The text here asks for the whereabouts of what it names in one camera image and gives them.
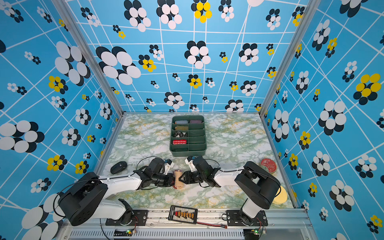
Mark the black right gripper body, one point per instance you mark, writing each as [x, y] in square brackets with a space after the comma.
[195, 177]

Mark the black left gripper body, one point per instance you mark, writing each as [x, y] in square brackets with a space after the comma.
[162, 180]

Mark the tan maroon striped sock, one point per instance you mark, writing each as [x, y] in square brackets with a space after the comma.
[178, 185]

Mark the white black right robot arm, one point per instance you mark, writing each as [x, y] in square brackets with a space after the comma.
[260, 186]

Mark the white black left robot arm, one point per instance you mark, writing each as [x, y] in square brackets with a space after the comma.
[89, 197]

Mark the red green tape roll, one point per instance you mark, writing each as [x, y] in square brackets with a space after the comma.
[269, 165]

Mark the black computer mouse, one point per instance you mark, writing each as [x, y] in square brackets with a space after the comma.
[118, 167]

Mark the green plastic organizer tray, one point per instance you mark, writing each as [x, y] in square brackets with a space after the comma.
[196, 139]

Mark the red patterned rolled sock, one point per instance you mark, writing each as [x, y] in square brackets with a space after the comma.
[179, 142]

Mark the black patterned rolled sock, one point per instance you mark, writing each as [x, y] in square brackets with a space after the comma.
[179, 134]

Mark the yellow rolled sock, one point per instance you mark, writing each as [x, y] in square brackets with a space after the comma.
[181, 128]

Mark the maroon rolled sock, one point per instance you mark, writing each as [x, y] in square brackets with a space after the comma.
[196, 121]

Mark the yellow round sponge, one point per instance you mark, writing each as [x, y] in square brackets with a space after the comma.
[281, 198]

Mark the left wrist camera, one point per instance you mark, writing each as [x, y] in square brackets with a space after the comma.
[168, 166]

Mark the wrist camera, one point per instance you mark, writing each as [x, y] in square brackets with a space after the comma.
[189, 162]
[168, 166]

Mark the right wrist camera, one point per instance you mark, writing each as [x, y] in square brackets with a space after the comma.
[189, 162]

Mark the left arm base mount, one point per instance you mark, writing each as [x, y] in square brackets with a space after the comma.
[136, 218]

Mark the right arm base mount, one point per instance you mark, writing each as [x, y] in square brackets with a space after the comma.
[236, 219]

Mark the aluminium front rail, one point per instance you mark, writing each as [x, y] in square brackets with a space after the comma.
[283, 224]

